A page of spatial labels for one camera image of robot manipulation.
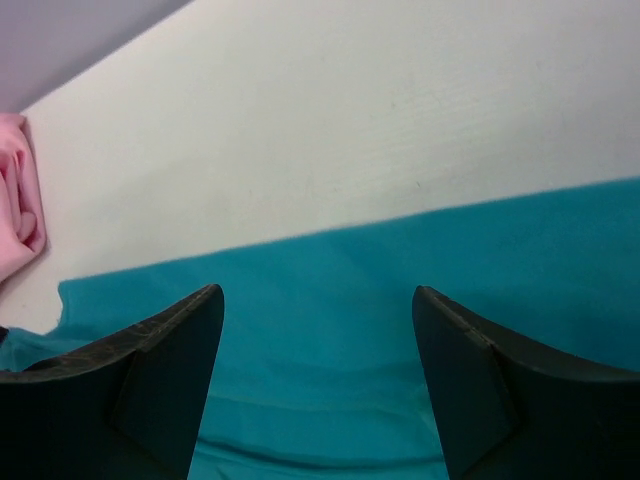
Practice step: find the folded pink t shirt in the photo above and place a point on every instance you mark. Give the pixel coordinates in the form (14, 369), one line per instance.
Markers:
(23, 231)

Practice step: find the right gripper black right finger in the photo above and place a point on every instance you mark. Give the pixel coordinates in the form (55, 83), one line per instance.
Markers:
(509, 407)

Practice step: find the teal t shirt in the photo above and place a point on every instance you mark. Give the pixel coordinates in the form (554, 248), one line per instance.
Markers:
(318, 373)

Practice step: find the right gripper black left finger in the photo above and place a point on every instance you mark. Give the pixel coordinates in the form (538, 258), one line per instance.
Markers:
(127, 406)

